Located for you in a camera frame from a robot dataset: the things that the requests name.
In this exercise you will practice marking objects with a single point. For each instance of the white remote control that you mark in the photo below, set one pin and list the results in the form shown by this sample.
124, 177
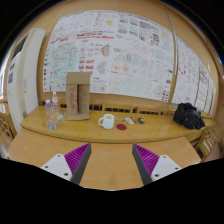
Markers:
129, 120

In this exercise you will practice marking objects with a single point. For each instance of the black bag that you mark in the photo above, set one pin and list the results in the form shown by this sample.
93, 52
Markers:
188, 116

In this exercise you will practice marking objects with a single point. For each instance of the clear plastic water bottle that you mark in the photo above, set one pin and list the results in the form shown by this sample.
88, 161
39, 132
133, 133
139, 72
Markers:
50, 115

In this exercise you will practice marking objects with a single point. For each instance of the round red coaster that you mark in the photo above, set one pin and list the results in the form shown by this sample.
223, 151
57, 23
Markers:
121, 127

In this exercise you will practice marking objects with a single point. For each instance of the small dark device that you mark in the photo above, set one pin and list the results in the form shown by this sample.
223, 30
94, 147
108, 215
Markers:
141, 120

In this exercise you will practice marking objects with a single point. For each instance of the white ceramic mug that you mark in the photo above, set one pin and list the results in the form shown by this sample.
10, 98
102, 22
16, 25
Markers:
107, 121

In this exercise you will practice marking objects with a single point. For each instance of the white cabinet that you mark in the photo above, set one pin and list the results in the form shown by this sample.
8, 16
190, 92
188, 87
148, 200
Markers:
22, 76

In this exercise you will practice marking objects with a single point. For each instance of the wooden chair right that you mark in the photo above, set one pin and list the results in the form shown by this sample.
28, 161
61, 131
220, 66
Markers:
211, 138

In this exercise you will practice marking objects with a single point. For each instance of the brown cardboard box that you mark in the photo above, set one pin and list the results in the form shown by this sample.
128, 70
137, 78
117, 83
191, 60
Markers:
78, 95

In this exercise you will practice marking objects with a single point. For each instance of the red-labelled plastic water bottle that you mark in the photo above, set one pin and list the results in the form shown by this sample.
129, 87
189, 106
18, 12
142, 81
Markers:
55, 103

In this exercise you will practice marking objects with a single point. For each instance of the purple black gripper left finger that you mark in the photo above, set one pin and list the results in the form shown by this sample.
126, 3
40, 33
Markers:
71, 166

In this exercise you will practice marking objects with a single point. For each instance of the small blue sticker card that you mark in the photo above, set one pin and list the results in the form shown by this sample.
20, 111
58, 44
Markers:
60, 118

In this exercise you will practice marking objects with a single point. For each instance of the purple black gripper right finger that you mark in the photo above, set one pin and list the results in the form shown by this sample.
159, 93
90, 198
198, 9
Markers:
151, 166

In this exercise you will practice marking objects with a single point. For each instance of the large white poster wall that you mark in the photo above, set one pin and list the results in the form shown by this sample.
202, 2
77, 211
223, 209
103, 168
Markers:
124, 54

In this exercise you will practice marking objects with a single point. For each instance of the white poster right panel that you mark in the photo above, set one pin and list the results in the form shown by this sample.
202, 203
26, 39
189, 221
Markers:
194, 84

